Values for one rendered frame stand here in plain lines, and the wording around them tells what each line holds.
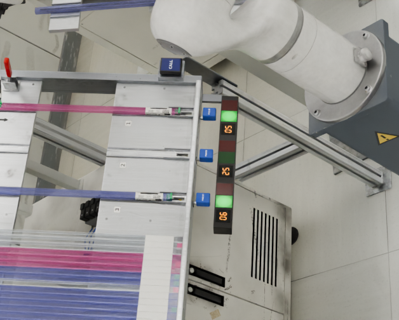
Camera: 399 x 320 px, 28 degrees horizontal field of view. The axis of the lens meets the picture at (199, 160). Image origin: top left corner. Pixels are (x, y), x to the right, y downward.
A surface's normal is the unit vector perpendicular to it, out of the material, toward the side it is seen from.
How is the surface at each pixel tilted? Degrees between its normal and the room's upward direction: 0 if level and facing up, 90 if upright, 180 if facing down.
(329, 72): 90
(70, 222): 0
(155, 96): 46
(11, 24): 90
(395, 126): 90
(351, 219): 0
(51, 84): 90
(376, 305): 0
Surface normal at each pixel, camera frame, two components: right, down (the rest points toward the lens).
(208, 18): 0.50, 0.16
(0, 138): -0.04, -0.49
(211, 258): 0.66, -0.32
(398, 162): -0.07, 0.87
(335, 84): 0.18, 0.69
